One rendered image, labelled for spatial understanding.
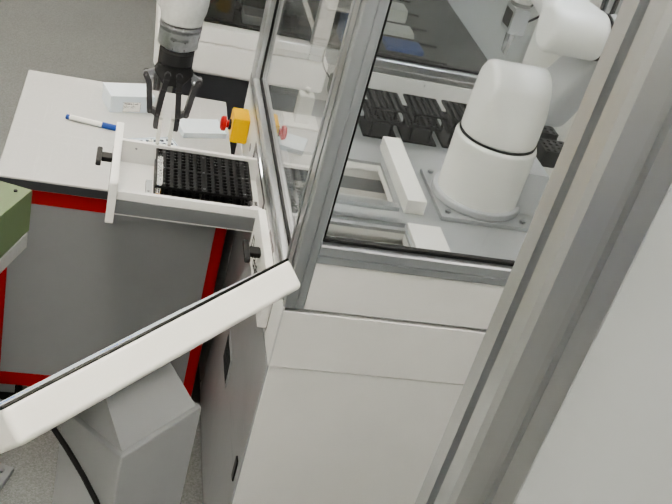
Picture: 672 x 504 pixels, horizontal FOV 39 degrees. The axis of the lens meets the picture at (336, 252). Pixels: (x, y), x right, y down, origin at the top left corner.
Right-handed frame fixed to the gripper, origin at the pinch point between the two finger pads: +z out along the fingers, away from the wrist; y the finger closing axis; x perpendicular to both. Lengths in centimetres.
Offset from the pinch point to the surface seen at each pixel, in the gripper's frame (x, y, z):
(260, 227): -27.4, 21.3, 6.0
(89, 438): -101, -9, -3
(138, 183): -0.4, -4.3, 14.8
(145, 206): -15.2, -2.5, 11.8
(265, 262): -40.4, 21.4, 5.9
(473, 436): -162, 10, -66
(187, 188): -10.6, 6.3, 8.5
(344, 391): -57, 40, 24
